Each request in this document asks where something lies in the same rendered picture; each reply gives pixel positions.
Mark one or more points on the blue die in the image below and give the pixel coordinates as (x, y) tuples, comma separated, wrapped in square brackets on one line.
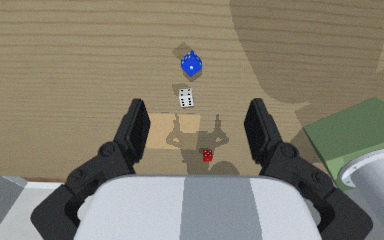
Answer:
[(191, 63)]

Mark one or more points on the red die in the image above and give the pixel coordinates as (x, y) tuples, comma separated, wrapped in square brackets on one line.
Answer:
[(207, 155)]

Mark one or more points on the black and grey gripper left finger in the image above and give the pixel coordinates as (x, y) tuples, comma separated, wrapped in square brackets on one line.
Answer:
[(56, 217)]

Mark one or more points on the white die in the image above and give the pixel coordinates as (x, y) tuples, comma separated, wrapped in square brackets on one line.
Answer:
[(186, 97)]

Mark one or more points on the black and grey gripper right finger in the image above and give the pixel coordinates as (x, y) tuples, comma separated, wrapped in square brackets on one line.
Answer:
[(341, 217)]

